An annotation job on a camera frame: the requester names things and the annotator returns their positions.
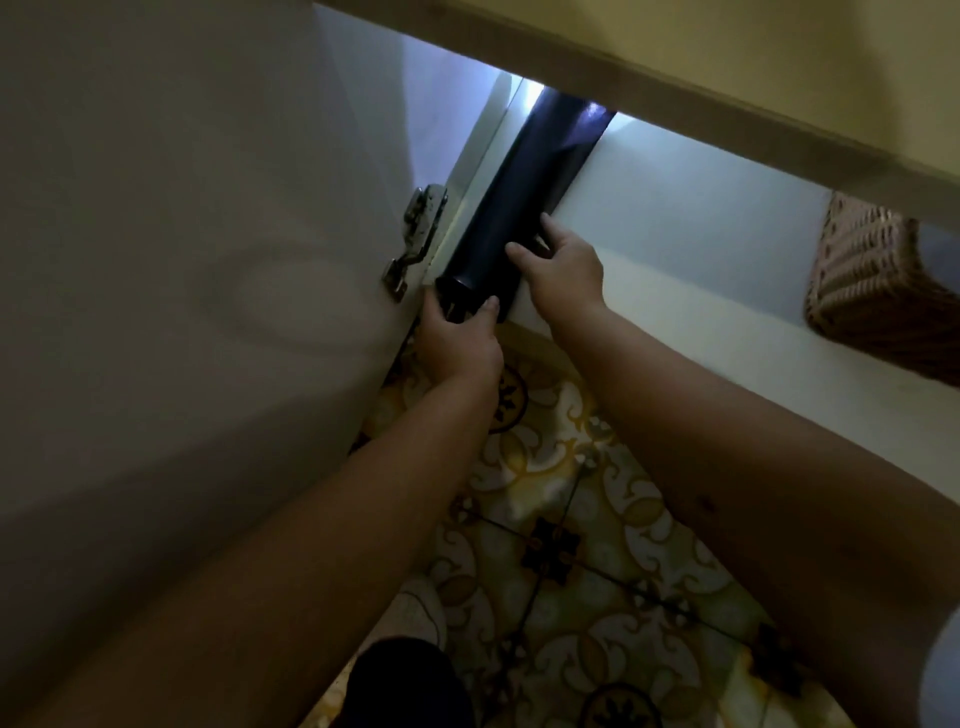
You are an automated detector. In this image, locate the person's left hand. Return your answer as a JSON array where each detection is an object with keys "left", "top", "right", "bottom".
[{"left": 411, "top": 288, "right": 506, "bottom": 393}]

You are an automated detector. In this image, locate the person's right hand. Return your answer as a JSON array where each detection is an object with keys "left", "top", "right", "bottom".
[{"left": 506, "top": 213, "right": 609, "bottom": 328}]

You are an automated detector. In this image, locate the dark blue cylindrical roll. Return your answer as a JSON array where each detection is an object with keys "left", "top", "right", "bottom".
[{"left": 435, "top": 85, "right": 618, "bottom": 325}]

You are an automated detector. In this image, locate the person's left forearm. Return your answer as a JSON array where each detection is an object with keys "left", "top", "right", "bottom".
[{"left": 21, "top": 367, "right": 505, "bottom": 728}]

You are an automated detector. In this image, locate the person's right forearm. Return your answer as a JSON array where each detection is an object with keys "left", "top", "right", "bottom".
[{"left": 551, "top": 298, "right": 960, "bottom": 728}]

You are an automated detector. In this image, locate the metal cabinet hinge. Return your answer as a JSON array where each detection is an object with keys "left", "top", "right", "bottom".
[{"left": 381, "top": 183, "right": 450, "bottom": 303}]

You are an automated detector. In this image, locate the white cabinet body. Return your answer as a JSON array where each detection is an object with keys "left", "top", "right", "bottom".
[{"left": 313, "top": 1, "right": 960, "bottom": 466}]

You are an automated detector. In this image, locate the beige cabinet top panel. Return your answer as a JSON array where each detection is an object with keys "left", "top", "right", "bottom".
[{"left": 311, "top": 0, "right": 960, "bottom": 220}]

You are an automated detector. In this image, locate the white cabinet door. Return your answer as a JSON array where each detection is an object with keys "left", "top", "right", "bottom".
[{"left": 0, "top": 0, "right": 526, "bottom": 706}]

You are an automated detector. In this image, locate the brown wicker basket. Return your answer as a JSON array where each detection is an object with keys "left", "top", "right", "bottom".
[{"left": 804, "top": 191, "right": 960, "bottom": 389}]

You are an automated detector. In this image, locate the person's dark trouser leg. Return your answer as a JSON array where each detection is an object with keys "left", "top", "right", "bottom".
[{"left": 348, "top": 636, "right": 478, "bottom": 728}]

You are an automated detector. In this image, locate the person's white sleeve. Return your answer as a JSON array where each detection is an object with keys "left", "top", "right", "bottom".
[{"left": 925, "top": 621, "right": 960, "bottom": 728}]

